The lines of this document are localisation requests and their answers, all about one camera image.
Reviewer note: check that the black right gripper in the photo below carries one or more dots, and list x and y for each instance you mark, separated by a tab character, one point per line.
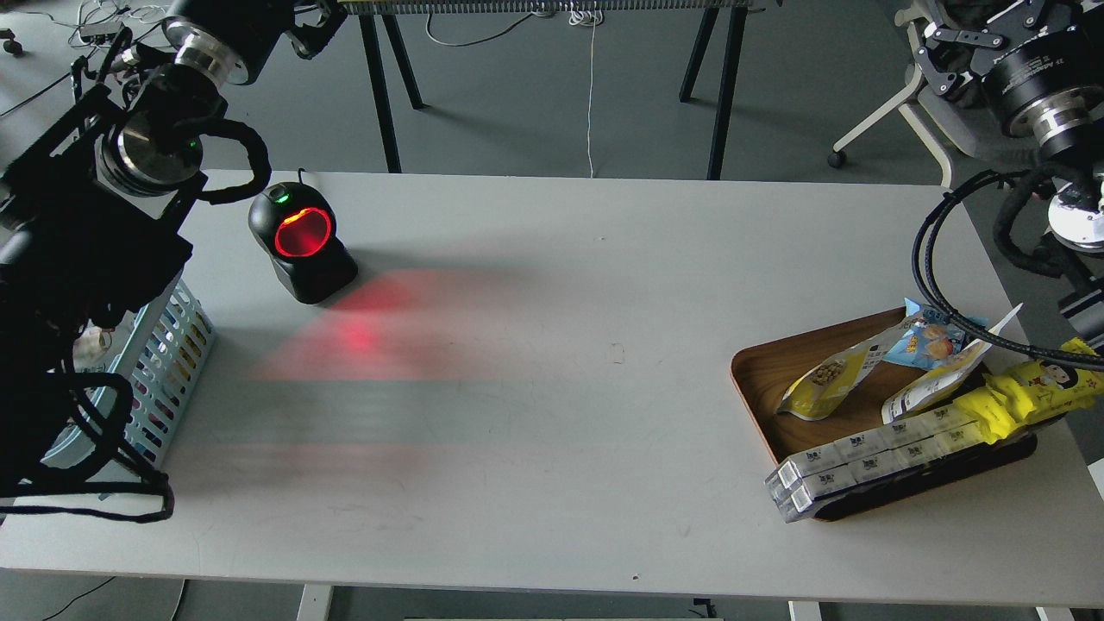
1046	89

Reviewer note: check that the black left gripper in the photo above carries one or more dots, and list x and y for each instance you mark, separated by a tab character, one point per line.
229	42

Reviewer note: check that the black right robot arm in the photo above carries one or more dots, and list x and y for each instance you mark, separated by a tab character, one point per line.
1056	219

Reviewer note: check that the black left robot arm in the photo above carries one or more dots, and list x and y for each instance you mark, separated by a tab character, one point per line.
95	208

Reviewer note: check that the blue snack bag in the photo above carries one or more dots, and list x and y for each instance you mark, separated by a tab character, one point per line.
931	339

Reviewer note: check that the yellow cartoon snack bag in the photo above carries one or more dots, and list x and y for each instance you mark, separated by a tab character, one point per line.
1025	394

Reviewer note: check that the light blue plastic basket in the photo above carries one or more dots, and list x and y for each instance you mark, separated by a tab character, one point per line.
162	349

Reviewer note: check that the red white snack bag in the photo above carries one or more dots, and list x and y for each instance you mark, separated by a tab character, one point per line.
91	350

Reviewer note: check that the long clear snack box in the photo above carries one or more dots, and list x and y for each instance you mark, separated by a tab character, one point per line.
816	479

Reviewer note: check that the black table legs background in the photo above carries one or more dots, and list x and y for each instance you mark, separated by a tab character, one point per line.
586	89

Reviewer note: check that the black barcode scanner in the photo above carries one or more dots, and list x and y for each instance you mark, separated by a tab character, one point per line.
296	226

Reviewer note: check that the brown wooden tray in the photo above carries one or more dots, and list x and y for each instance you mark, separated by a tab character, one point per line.
860	414

